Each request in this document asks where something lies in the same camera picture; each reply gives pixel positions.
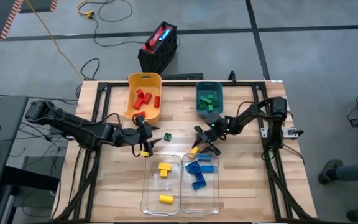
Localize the yellow extension cord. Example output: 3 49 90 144
22 0 83 80

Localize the person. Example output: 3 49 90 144
317 158 358 223

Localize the black looped floor cable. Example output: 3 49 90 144
80 58 101 81

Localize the clear plastic bin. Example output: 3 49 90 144
180 152 221 215
139 153 182 216

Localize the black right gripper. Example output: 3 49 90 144
192 117 229 156

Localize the grey desk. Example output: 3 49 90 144
0 95 29 191

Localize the black power strip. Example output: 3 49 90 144
161 73 204 81

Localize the white arm base bracket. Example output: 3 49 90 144
283 126 305 138

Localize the yellow plastic bin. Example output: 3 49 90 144
124 72 163 125

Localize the red power unit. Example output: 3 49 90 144
141 25 173 52

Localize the black floor box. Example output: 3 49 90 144
4 155 65 191

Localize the teal plastic bin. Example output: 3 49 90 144
195 81 224 119

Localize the yellow cord plug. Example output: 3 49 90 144
76 0 96 19

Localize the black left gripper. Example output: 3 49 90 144
121 114 163 157

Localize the black plastic crate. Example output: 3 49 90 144
137 21 179 75

